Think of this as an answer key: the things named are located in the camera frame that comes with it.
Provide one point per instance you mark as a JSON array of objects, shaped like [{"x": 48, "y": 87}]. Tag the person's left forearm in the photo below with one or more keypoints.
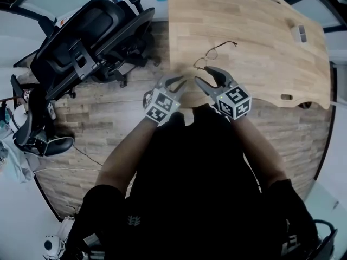
[{"x": 124, "y": 156}]

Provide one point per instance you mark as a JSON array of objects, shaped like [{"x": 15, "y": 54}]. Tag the black bag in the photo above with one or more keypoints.
[{"x": 329, "y": 242}]

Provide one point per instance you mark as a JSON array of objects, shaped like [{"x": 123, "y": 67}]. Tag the grey crumpled cloth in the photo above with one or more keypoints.
[{"x": 16, "y": 164}]

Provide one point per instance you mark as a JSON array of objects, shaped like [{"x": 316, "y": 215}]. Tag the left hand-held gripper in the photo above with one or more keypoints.
[{"x": 162, "y": 104}]

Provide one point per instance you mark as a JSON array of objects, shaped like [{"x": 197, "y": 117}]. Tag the white desk organizer tray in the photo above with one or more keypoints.
[{"x": 298, "y": 34}]

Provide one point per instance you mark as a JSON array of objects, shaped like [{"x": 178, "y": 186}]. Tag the white round device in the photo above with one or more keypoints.
[{"x": 52, "y": 245}]

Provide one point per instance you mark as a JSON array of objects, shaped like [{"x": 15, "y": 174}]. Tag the person's right forearm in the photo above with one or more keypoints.
[{"x": 260, "y": 148}]

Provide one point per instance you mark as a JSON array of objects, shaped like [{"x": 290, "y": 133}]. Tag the person's black clothing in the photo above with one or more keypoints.
[{"x": 195, "y": 185}]

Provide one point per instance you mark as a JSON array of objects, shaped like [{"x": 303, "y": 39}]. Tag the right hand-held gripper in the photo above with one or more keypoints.
[{"x": 233, "y": 101}]

